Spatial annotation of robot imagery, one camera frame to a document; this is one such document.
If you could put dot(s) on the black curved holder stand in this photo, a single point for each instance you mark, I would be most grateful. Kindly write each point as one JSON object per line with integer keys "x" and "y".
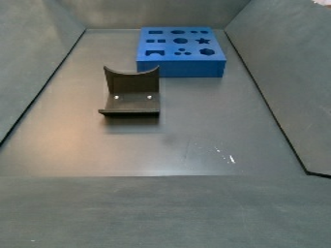
{"x": 132, "y": 92}

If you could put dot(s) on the blue shape sorter block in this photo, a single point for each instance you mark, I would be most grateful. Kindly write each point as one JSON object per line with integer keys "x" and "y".
{"x": 185, "y": 52}

